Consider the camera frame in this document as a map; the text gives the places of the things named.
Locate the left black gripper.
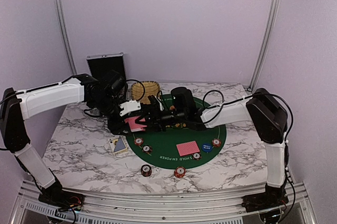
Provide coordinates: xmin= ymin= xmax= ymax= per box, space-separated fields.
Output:
xmin=90 ymin=94 xmax=132 ymax=136

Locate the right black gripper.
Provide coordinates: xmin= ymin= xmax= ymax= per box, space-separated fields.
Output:
xmin=136 ymin=105 xmax=187 ymax=132

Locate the red playing card deck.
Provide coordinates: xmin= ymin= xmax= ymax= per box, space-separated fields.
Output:
xmin=124 ymin=116 xmax=147 ymax=133

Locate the dealt card bottom seat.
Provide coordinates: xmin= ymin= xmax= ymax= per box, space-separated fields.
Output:
xmin=176 ymin=141 xmax=200 ymax=157

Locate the blue small blind button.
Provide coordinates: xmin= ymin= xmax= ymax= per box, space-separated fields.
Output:
xmin=201 ymin=143 xmax=213 ymax=153

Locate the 5 chip stack mat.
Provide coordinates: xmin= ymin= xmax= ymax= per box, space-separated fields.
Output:
xmin=212 ymin=138 xmax=222 ymax=147

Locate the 100 chip stack bottom mat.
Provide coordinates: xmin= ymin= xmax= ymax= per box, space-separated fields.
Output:
xmin=192 ymin=152 xmax=202 ymax=160

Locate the red tan 5 chip stack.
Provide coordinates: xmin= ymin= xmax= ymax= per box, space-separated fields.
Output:
xmin=174 ymin=166 xmax=186 ymax=178

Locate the black red 100 chip stack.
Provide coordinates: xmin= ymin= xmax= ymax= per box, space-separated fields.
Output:
xmin=141 ymin=164 xmax=152 ymax=177

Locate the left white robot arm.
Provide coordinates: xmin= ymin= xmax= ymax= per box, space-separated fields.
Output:
xmin=1 ymin=71 xmax=126 ymax=206

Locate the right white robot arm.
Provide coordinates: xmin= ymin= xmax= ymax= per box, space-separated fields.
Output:
xmin=136 ymin=87 xmax=291 ymax=207

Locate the woven bamboo basket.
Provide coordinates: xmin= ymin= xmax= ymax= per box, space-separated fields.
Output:
xmin=131 ymin=81 xmax=161 ymax=104

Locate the playing card box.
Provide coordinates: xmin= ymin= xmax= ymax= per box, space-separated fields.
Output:
xmin=108 ymin=136 xmax=128 ymax=156

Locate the round green poker mat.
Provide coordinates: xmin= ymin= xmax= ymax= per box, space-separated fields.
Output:
xmin=124 ymin=93 xmax=227 ymax=170

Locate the aluminium poker case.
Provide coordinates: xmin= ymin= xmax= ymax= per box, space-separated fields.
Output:
xmin=86 ymin=52 xmax=126 ymax=80

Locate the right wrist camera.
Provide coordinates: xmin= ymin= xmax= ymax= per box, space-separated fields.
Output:
xmin=171 ymin=87 xmax=197 ymax=119

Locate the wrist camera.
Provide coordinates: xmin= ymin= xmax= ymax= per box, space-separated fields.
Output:
xmin=171 ymin=87 xmax=197 ymax=119
xmin=119 ymin=100 xmax=141 ymax=117

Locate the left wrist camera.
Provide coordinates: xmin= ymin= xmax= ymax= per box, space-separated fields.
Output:
xmin=119 ymin=100 xmax=141 ymax=117

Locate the aluminium front rail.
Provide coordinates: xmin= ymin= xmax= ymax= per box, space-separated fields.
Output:
xmin=10 ymin=181 xmax=316 ymax=223

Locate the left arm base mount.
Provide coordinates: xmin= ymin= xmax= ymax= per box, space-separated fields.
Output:
xmin=38 ymin=188 xmax=84 ymax=211

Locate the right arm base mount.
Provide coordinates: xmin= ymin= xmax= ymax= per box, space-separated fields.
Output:
xmin=241 ymin=190 xmax=289 ymax=212

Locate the left aluminium frame post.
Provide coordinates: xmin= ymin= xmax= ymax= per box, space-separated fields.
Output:
xmin=54 ymin=0 xmax=77 ymax=75

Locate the aluminium frame post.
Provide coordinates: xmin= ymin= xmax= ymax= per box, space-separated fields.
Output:
xmin=247 ymin=0 xmax=280 ymax=91
xmin=54 ymin=0 xmax=77 ymax=75

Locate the right aluminium frame post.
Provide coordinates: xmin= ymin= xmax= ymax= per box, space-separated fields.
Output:
xmin=247 ymin=0 xmax=280 ymax=91

